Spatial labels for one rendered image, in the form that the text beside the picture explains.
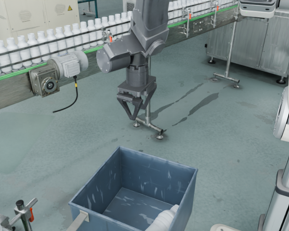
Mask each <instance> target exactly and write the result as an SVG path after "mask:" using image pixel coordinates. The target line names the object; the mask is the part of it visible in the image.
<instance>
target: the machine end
mask: <svg viewBox="0 0 289 231"><path fill-rule="evenodd" d="M232 27H233V23H230V24H227V25H225V26H222V27H219V28H216V29H214V30H211V31H209V32H208V37H207V43H206V44H205V47H206V55H207V56H211V60H209V61H208V63H210V64H215V63H216V61H214V60H213V58H218V59H221V60H225V61H227V59H228V51H229V45H230V39H231V33H232ZM231 62H233V63H236V64H240V65H243V66H247V67H251V68H255V69H257V70H261V71H264V72H268V73H272V74H276V75H279V76H281V79H279V80H276V83H278V84H286V81H284V80H283V78H284V77H288V76H289V10H283V9H279V7H278V8H277V9H275V13H274V16H273V17H272V18H262V17H252V16H249V17H246V18H243V19H242V21H240V22H237V26H236V32H235V38H234V44H233V51H232V57H231Z"/></svg>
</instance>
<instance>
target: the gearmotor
mask: <svg viewBox="0 0 289 231"><path fill-rule="evenodd" d="M88 66H89V61H88V58H87V56H86V54H85V53H84V52H83V51H81V50H76V51H73V52H69V53H64V54H61V55H57V56H56V57H52V58H49V59H48V60H47V64H46V65H43V66H39V67H36V68H33V69H31V70H29V75H30V80H31V84H32V88H33V92H34V94H35V96H39V95H40V96H41V97H42V98H43V97H46V96H49V95H51V94H54V93H57V92H59V91H60V88H59V83H58V80H59V79H61V78H64V77H67V78H70V77H73V78H74V79H75V87H76V94H77V96H76V99H75V101H74V102H73V103H72V104H71V105H69V106H68V107H66V108H63V109H60V110H56V111H53V113H55V112H58V111H61V110H64V109H67V108H69V107H70V106H72V105H73V104H74V103H75V102H76V101H77V98H78V89H77V81H76V78H77V76H76V75H78V74H80V72H82V71H84V70H86V69H87V68H88Z"/></svg>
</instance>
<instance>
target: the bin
mask: <svg viewBox="0 0 289 231"><path fill-rule="evenodd" d="M197 172H198V168H194V167H192V166H188V165H184V164H181V163H178V162H174V161H171V160H168V159H164V158H161V157H157V156H154V155H151V154H147V153H144V152H140V151H137V150H134V149H131V148H126V147H124V146H120V145H119V146H118V147H117V148H116V149H115V150H114V151H113V153H112V154H111V155H110V156H109V157H108V158H107V159H106V160H105V162H104V163H103V164H102V165H101V166H100V167H99V168H98V170H97V171H96V172H95V173H94V174H93V175H92V176H91V177H90V178H89V179H88V181H87V182H86V183H85V184H84V185H83V186H82V187H81V189H80V190H79V191H78V192H77V193H76V194H75V195H74V197H73V198H72V199H71V200H70V201H69V202H68V205H69V206H70V209H71V213H72V220H73V222H72V224H71V225H70V226H69V227H68V229H67V230H66V231H145V230H146V229H147V228H148V227H149V226H150V225H151V224H152V223H153V222H154V220H155V219H156V217H157V216H158V215H159V213H161V212H163V211H164V210H170V209H171V208H172V207H173V206H174V205H176V204H177V205H179V207H178V209H177V211H176V214H175V216H174V218H173V220H172V222H171V224H170V226H169V229H168V231H184V230H185V228H186V225H187V223H188V220H189V218H190V215H191V213H192V208H193V200H194V193H195V183H196V176H197Z"/></svg>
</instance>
